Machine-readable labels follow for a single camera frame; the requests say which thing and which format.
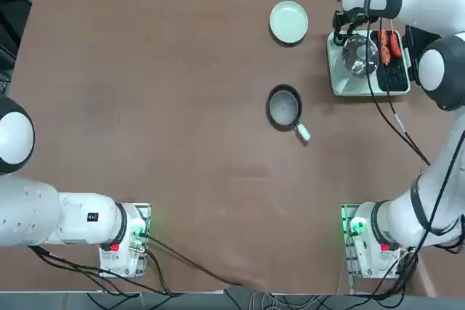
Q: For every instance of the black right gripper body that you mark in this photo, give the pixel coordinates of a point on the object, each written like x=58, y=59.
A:
x=354, y=17

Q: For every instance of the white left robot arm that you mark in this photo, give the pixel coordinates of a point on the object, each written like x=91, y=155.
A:
x=32, y=212

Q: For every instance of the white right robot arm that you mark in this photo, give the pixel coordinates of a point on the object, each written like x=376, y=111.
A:
x=436, y=1

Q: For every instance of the mint green cooking machine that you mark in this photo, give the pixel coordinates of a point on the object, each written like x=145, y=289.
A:
x=338, y=67

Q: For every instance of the glass pot lid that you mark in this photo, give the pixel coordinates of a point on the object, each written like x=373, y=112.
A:
x=357, y=54

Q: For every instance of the grilled meat skewer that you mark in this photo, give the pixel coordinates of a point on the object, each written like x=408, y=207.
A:
x=384, y=54

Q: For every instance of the red sausage skewer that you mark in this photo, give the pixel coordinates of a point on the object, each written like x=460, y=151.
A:
x=395, y=46

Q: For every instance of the pale green round plate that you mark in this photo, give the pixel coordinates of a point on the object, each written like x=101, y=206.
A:
x=288, y=21

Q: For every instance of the black frying pan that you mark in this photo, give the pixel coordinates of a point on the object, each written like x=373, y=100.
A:
x=283, y=106

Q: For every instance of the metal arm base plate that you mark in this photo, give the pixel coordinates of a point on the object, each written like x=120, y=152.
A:
x=347, y=252
x=143, y=212

